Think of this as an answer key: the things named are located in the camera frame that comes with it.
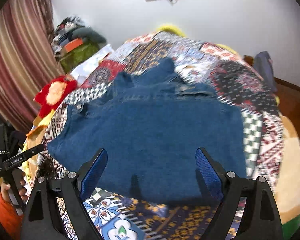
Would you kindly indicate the person's left hand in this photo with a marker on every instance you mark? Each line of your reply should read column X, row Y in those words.
column 5, row 186

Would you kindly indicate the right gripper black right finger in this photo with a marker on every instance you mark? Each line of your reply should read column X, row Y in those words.
column 260, row 219

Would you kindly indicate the patchwork patterned bedspread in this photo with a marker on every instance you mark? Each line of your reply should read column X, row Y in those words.
column 236, row 84

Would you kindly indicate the orange sleeve forearm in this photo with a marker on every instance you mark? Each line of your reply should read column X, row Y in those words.
column 9, row 219

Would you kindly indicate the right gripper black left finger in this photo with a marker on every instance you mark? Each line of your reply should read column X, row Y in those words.
column 42, row 218

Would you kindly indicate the yellow orange blanket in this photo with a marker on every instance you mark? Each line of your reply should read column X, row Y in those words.
column 34, row 138

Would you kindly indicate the red plush toy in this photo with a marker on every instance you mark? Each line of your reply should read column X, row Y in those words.
column 53, row 94

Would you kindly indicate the grey bag by wall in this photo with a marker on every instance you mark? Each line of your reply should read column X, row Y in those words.
column 263, row 64

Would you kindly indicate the blue denim jacket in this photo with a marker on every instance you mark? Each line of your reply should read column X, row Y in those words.
column 151, row 126

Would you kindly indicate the striped red curtain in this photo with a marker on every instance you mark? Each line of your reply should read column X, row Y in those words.
column 27, row 62

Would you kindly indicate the pile of clothes and boxes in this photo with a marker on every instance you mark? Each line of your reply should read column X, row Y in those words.
column 74, row 42

